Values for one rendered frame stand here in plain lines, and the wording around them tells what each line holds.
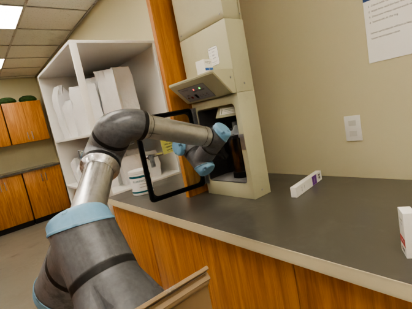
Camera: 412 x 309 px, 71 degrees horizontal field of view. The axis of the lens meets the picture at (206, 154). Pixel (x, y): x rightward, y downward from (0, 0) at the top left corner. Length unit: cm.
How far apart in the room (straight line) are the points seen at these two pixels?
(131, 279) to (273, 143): 134
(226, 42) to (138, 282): 101
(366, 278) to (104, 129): 76
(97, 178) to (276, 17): 121
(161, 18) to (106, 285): 130
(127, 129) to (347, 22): 103
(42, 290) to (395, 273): 72
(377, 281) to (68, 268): 62
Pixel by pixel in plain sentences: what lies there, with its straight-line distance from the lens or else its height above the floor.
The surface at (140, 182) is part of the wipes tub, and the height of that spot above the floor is 102.
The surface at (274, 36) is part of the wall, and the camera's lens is 166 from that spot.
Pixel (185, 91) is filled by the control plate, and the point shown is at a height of 146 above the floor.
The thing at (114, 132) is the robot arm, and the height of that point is 135.
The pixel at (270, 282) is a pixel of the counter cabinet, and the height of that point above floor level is 78.
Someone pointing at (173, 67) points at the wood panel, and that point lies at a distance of 153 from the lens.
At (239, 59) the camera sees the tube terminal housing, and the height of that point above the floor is 154.
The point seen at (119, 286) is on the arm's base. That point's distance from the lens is 50.
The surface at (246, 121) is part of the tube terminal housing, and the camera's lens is 127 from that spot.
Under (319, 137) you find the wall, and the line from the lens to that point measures 156.
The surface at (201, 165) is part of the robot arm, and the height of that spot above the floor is 115.
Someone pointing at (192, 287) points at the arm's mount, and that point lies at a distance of 47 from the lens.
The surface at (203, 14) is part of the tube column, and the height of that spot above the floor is 177.
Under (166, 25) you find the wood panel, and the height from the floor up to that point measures 181.
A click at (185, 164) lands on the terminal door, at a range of 144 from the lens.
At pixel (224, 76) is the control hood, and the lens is 121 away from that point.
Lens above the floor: 135
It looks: 8 degrees down
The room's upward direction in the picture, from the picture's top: 11 degrees counter-clockwise
